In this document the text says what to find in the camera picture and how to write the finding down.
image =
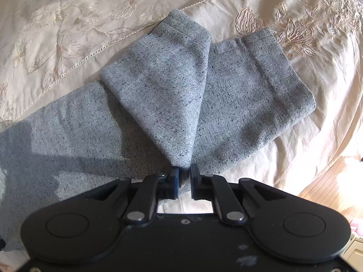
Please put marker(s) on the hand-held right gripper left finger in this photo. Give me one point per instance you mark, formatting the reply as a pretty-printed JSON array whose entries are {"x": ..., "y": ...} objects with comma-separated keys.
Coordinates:
[{"x": 176, "y": 182}]

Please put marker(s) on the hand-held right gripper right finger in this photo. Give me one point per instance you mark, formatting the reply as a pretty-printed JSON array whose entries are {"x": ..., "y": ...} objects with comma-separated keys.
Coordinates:
[{"x": 194, "y": 182}]

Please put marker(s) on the grey speckled pants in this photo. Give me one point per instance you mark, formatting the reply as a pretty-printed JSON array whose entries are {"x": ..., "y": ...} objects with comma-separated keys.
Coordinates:
[{"x": 158, "y": 104}]

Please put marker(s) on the white furniture piece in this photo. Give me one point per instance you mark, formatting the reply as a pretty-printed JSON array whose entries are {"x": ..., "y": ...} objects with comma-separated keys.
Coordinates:
[{"x": 356, "y": 250}]

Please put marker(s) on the cream embroidered bedspread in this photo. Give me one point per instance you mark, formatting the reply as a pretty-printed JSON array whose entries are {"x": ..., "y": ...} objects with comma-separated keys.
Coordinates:
[{"x": 71, "y": 34}]

